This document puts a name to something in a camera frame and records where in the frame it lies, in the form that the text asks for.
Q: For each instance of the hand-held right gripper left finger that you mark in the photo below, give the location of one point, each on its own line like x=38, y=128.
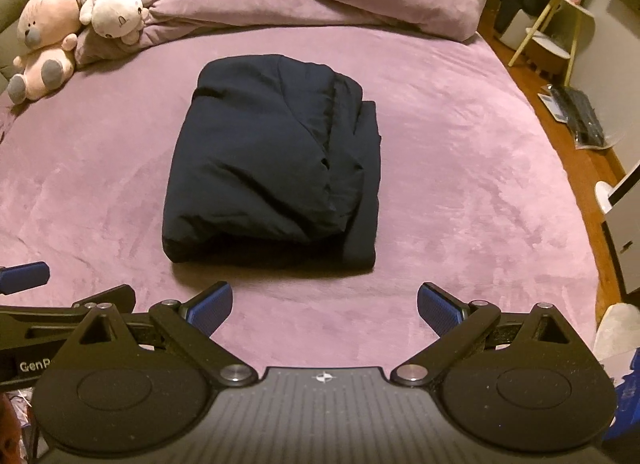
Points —
x=212, y=312

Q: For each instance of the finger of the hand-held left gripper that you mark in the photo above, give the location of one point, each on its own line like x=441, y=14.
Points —
x=50, y=316
x=27, y=276

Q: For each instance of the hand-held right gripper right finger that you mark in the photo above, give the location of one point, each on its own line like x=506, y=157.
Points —
x=440, y=310

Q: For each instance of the dark navy jacket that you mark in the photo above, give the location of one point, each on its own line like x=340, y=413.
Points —
x=260, y=158

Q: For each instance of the dark clothes pile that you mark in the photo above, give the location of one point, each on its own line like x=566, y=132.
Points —
x=522, y=1

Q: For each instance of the white cloth bundle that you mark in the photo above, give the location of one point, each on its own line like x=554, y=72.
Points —
x=620, y=329

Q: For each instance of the white furniture unit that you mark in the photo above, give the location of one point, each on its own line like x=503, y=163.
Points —
x=625, y=224

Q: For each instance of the blue bag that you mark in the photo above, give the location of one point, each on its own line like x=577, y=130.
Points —
x=627, y=394

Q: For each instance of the purple pillow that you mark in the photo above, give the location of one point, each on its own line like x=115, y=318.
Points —
x=97, y=51

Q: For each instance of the pink plush toy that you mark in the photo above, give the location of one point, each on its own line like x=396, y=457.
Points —
x=47, y=38

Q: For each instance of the black keyboard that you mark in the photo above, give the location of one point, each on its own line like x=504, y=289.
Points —
x=580, y=116

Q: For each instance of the clear plastic bag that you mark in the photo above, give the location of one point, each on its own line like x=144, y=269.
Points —
x=612, y=141

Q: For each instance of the round wooden basket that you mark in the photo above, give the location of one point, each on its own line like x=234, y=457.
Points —
x=547, y=56

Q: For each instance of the white side table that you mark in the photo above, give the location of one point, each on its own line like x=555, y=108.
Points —
x=570, y=6

